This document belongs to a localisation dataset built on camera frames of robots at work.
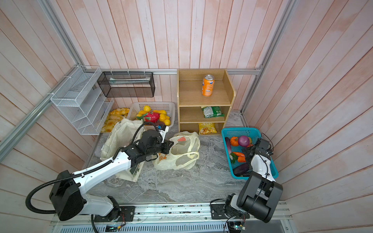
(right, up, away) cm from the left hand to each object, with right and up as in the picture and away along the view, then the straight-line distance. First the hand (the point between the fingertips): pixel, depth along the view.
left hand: (173, 146), depth 78 cm
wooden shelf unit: (+10, +27, +7) cm, 30 cm away
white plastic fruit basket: (-32, +25, +35) cm, 54 cm away
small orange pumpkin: (+40, +1, +17) cm, 43 cm away
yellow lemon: (-23, +25, +34) cm, 48 cm away
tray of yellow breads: (-48, +19, +32) cm, 61 cm away
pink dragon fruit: (-19, +18, +26) cm, 37 cm away
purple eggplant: (+40, -16, +8) cm, 44 cm away
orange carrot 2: (+43, -7, +15) cm, 46 cm away
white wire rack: (-50, +24, 0) cm, 56 cm away
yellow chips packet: (+23, +9, +26) cm, 36 cm away
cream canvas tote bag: (-32, +7, +5) cm, 34 cm away
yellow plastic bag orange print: (+6, -3, -11) cm, 13 cm away
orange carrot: (+42, -10, +12) cm, 45 cm away
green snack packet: (+24, +20, +14) cm, 35 cm away
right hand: (+46, -6, +10) cm, 47 cm away
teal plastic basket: (+52, +6, +17) cm, 55 cm away
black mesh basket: (-36, +42, +27) cm, 61 cm away
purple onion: (+45, +1, +13) cm, 47 cm away
